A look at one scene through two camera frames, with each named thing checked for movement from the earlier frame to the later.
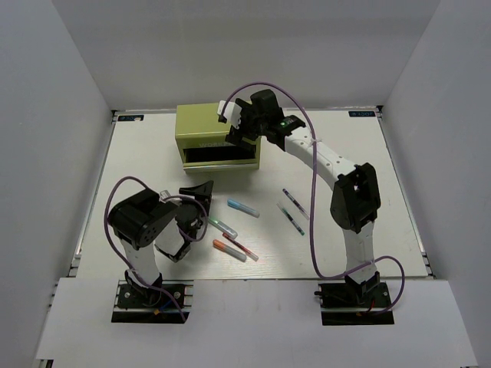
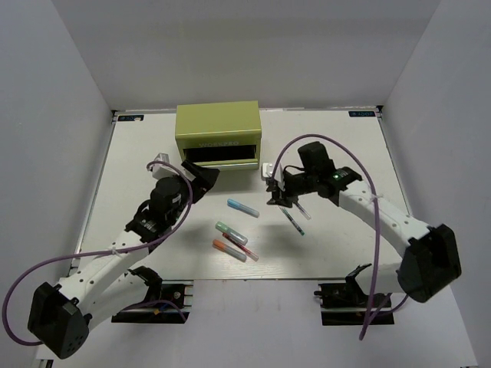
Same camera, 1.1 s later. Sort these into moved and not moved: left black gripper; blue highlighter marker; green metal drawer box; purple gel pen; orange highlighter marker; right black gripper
Moved: right black gripper; left black gripper
Not moved: orange highlighter marker; purple gel pen; blue highlighter marker; green metal drawer box
